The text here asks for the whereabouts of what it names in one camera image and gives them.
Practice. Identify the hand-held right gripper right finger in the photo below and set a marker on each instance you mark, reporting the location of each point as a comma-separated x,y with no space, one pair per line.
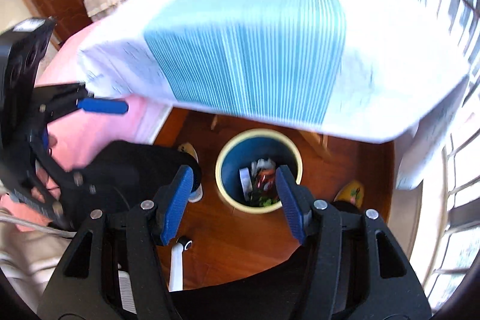
290,203

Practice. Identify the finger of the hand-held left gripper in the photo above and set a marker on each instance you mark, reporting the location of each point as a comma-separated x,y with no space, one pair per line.
65,172
105,106

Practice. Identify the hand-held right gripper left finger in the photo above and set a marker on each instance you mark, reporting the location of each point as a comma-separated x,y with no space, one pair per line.
178,203

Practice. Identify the green paper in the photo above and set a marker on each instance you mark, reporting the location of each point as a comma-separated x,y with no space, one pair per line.
268,202

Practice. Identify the cream trash bin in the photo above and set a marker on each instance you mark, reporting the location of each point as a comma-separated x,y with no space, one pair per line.
221,177

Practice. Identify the person's left forearm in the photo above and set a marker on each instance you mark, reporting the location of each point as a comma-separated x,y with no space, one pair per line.
26,260

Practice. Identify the pink cloth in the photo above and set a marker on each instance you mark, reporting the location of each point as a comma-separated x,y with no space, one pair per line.
112,132

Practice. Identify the red foil wrapper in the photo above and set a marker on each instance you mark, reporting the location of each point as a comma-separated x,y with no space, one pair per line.
265,180

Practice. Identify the white plastic wrapper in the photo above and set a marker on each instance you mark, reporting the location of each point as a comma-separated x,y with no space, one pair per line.
245,183

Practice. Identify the person's left leg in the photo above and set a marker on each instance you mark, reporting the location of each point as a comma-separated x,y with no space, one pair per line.
131,166

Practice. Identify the white tube with black end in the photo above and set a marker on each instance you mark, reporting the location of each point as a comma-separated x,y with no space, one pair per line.
176,267

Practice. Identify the floral white blue tablecloth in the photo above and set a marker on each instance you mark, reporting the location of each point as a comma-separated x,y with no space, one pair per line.
243,61

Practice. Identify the metal window bars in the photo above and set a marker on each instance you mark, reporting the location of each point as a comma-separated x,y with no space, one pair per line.
461,24

